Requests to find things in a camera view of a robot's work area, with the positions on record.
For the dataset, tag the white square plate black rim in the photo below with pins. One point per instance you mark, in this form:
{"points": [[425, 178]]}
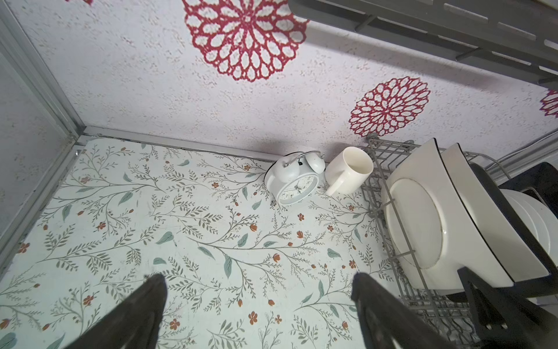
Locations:
{"points": [[432, 232]]}

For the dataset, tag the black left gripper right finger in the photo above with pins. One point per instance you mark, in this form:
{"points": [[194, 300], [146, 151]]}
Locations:
{"points": [[387, 323]]}

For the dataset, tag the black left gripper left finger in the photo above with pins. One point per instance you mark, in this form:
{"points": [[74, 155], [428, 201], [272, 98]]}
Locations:
{"points": [[134, 323]]}

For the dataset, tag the grey wire dish rack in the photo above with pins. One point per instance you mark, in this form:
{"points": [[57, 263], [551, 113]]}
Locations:
{"points": [[446, 312]]}

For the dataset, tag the grey wall shelf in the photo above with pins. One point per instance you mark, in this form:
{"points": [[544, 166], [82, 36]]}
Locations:
{"points": [[517, 39]]}

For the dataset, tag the white twin bell alarm clock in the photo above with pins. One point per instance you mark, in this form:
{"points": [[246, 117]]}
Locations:
{"points": [[294, 176]]}

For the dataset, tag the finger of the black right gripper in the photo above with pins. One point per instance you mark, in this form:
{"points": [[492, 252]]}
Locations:
{"points": [[504, 320]]}

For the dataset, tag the white ceramic mug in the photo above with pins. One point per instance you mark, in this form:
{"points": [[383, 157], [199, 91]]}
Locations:
{"points": [[348, 171]]}

